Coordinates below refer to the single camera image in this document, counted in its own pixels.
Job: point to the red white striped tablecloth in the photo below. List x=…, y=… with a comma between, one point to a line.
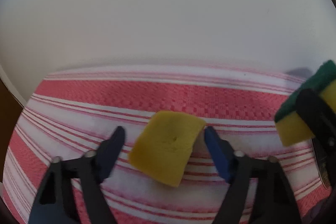
x=73, y=111

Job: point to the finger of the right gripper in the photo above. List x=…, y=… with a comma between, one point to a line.
x=316, y=113

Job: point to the round butter cookie tin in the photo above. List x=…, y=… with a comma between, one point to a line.
x=323, y=173

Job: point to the yellow sponge green top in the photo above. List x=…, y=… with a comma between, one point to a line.
x=289, y=125

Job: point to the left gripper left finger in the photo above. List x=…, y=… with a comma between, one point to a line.
x=55, y=199

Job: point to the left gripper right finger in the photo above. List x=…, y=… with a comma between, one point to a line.
x=274, y=200

